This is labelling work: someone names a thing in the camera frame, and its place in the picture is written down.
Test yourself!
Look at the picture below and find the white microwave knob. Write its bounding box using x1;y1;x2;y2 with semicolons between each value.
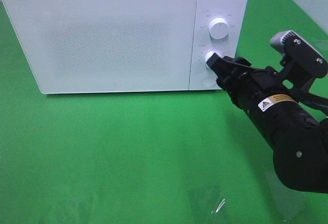
209;17;229;39
204;51;223;69

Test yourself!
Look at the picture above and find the round microwave door button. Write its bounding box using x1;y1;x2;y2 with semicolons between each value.
201;75;217;88

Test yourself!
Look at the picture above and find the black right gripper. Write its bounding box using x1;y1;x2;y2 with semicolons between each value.
206;53;290;104

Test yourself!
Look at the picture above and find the upper white microwave knob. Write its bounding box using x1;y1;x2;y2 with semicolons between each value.
209;17;229;39

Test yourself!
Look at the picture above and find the white microwave oven body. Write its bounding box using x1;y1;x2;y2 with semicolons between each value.
5;0;250;95

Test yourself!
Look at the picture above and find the white microwave door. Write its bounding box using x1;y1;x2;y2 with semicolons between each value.
3;0;196;94

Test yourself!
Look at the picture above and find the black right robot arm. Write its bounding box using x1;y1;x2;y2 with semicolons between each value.
206;53;327;193

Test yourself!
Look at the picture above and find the clear tape patch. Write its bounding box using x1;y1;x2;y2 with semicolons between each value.
188;185;226;216

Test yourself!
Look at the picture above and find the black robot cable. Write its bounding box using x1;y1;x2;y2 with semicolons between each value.
289;85;328;117

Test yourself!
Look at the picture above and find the lower white microwave knob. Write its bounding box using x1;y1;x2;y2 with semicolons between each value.
204;51;223;69

